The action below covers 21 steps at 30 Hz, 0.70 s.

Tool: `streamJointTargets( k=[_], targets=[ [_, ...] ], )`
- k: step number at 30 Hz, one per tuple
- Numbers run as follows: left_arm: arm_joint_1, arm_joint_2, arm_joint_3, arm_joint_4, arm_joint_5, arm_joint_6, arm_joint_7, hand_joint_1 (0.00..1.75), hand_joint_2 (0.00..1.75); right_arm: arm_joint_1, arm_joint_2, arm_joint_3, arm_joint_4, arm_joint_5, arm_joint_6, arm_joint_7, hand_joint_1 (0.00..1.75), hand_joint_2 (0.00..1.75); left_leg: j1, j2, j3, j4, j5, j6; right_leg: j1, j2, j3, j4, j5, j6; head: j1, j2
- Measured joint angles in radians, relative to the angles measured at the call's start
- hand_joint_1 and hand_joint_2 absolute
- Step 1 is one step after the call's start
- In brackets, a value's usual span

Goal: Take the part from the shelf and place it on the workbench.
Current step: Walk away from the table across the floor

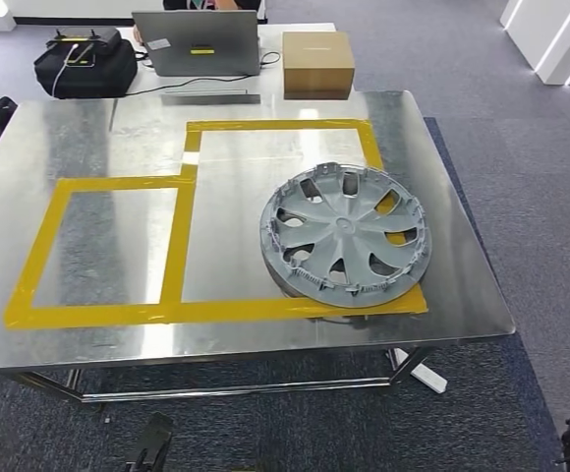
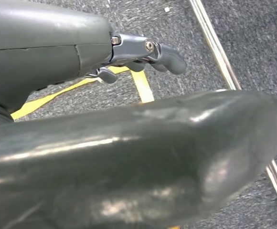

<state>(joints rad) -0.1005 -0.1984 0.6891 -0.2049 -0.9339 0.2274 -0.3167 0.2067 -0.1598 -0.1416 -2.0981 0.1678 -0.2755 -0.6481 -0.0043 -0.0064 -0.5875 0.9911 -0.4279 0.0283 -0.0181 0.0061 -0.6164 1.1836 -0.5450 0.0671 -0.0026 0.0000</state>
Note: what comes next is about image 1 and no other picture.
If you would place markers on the black bag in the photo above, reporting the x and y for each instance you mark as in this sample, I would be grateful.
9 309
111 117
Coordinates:
98 75

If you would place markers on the brown cardboard box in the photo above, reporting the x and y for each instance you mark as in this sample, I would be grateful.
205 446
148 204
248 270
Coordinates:
317 62

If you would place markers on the white table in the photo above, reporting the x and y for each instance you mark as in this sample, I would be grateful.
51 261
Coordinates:
270 83

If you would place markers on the white power strip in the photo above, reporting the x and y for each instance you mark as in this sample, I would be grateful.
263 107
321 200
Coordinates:
425 376

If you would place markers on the yellow tape on workbench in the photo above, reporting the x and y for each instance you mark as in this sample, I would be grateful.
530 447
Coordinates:
177 241

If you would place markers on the grey laptop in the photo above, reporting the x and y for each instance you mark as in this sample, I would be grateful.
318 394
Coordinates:
202 36

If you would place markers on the steel workbench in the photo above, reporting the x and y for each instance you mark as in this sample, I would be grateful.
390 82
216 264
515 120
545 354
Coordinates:
93 143

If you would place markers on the black router with antennas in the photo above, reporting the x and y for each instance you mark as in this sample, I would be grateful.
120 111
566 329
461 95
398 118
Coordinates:
103 38

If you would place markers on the silver plastic hubcap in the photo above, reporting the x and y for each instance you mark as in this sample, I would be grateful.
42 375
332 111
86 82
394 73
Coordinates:
343 228

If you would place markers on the grey metal bar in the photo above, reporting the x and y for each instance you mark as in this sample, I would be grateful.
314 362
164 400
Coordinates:
211 98

